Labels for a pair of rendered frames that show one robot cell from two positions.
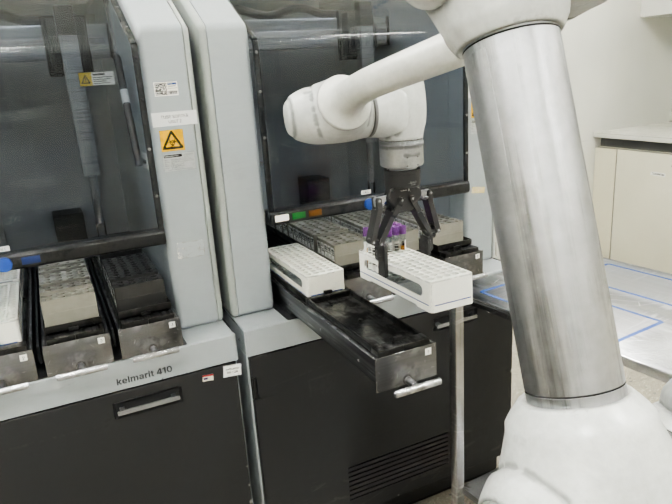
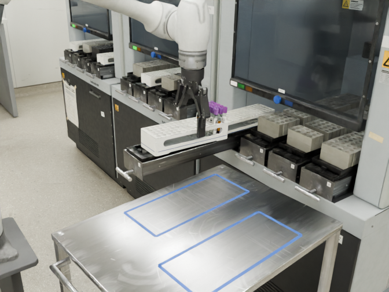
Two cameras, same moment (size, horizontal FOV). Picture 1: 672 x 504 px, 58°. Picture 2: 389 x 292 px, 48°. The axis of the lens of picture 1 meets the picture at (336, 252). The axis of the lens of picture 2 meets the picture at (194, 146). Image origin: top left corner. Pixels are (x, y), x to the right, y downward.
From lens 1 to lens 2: 180 cm
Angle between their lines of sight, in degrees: 73
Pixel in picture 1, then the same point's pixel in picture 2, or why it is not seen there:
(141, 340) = (169, 109)
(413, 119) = (179, 37)
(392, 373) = (128, 162)
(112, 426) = not seen: hidden behind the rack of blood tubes
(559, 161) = not seen: outside the picture
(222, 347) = not seen: hidden behind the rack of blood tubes
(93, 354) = (157, 104)
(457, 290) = (149, 142)
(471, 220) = (363, 160)
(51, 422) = (147, 123)
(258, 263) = (227, 104)
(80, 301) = (169, 82)
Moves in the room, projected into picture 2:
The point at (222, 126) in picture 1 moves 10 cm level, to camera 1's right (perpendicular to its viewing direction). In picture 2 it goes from (222, 19) to (229, 22)
